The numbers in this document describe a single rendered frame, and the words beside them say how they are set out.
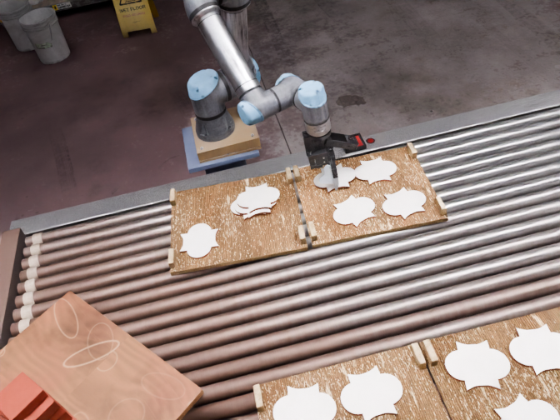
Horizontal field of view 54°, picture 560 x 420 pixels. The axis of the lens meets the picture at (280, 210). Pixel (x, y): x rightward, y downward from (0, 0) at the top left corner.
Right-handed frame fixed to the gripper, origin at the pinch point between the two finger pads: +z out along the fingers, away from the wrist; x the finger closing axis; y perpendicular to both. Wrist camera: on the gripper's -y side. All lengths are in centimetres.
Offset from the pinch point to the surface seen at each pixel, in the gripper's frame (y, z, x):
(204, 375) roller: 47, 0, 59
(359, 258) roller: 0.4, 4.0, 32.1
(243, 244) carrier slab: 32.4, -0.9, 20.0
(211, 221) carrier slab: 41.5, -1.7, 7.5
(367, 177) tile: -10.2, 1.2, 3.0
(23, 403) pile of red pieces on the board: 69, -39, 80
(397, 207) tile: -15.1, 1.7, 18.1
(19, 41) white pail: 214, 65, -344
